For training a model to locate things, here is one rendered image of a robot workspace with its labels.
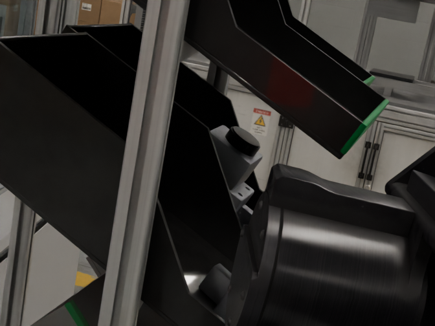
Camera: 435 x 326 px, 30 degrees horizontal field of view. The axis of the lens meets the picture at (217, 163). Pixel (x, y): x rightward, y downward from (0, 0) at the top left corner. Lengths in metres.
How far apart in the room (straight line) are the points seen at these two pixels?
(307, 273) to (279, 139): 4.15
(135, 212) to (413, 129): 3.90
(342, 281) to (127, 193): 0.19
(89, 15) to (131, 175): 8.21
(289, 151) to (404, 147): 0.61
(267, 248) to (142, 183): 0.18
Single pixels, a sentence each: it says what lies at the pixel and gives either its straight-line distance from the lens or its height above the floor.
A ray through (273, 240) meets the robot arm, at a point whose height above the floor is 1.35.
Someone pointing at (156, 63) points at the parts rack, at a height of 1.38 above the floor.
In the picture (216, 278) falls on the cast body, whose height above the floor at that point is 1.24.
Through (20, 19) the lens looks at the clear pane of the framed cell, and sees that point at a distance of 1.84.
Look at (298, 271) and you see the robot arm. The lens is 0.29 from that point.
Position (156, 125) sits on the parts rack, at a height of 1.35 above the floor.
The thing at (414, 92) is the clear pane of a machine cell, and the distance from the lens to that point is 4.32.
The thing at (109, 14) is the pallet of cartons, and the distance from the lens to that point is 8.56.
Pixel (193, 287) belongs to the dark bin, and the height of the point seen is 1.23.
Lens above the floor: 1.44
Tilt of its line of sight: 13 degrees down
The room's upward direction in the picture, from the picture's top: 10 degrees clockwise
